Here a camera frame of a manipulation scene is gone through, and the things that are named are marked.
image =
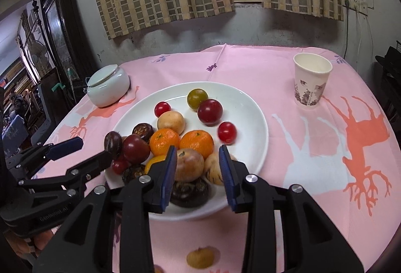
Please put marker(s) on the patterned paper cup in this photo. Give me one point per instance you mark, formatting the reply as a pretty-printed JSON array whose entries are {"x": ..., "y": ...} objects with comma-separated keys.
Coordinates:
[{"x": 310, "y": 78}]

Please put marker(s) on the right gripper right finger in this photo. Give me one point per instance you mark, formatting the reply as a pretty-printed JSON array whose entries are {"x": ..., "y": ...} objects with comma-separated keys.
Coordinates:
[{"x": 311, "y": 241}]

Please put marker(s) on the pale yellow round fruit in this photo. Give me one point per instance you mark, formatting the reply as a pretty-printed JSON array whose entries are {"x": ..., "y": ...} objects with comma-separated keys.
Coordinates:
[{"x": 172, "y": 120}]

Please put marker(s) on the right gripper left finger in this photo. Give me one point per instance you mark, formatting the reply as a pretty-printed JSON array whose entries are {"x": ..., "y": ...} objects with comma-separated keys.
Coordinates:
[{"x": 84, "y": 242}]

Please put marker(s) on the white lidded ceramic jar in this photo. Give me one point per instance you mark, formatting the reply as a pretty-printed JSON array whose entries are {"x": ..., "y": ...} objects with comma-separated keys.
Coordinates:
[{"x": 108, "y": 85}]

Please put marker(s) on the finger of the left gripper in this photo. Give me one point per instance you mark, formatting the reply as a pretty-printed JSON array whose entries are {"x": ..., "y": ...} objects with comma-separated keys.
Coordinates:
[
  {"x": 75, "y": 177},
  {"x": 47, "y": 150}
]

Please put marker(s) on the dark red plum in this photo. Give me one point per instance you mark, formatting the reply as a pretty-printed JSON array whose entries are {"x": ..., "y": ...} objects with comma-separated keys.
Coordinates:
[{"x": 210, "y": 112}]

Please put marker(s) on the yellow green tomato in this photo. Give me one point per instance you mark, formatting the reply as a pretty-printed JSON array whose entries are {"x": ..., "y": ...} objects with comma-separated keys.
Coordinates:
[{"x": 196, "y": 97}]

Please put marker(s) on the pink patterned tablecloth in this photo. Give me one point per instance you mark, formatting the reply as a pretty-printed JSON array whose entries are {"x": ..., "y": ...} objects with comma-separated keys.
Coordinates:
[{"x": 343, "y": 151}]

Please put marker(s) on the black tv stand shelf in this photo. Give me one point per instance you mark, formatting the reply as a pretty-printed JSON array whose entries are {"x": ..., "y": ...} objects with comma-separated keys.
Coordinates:
[{"x": 390, "y": 81}]

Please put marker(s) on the white oval plate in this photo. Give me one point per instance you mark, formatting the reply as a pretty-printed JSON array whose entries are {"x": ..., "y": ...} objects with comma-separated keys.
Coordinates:
[{"x": 239, "y": 109}]

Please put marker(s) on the wall power socket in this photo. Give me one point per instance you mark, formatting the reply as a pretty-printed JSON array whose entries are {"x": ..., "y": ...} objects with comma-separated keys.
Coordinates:
[{"x": 358, "y": 6}]

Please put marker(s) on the dark wooden cabinet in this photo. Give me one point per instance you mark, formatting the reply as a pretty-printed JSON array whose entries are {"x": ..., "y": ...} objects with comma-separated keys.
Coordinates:
[{"x": 68, "y": 41}]

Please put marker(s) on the striped pepino melon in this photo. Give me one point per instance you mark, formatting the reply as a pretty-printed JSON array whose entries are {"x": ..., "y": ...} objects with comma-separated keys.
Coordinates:
[{"x": 212, "y": 171}]

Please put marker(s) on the person left hand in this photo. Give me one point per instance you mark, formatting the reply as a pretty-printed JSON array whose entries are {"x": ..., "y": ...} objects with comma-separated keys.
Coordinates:
[{"x": 25, "y": 246}]

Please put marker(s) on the orange yellow tomato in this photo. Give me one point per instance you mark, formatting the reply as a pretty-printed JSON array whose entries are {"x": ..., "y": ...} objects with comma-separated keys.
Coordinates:
[{"x": 155, "y": 159}]

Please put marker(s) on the large dark plum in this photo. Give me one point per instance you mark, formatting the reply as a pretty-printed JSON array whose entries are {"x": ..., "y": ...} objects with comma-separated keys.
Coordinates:
[{"x": 135, "y": 150}]

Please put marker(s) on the small yellow longan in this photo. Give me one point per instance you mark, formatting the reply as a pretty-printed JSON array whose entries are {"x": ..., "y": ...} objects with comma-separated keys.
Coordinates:
[
  {"x": 158, "y": 269},
  {"x": 201, "y": 258}
]

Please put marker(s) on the standing electric fan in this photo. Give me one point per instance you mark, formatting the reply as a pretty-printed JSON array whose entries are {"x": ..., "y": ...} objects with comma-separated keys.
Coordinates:
[{"x": 38, "y": 52}]

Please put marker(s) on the red cherry tomato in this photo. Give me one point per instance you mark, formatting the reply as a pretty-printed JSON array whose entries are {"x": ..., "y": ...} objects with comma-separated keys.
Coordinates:
[
  {"x": 227, "y": 133},
  {"x": 120, "y": 164},
  {"x": 161, "y": 108}
]

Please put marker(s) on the large orange mandarin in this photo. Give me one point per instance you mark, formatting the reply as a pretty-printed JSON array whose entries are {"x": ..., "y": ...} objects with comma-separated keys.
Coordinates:
[{"x": 198, "y": 140}]

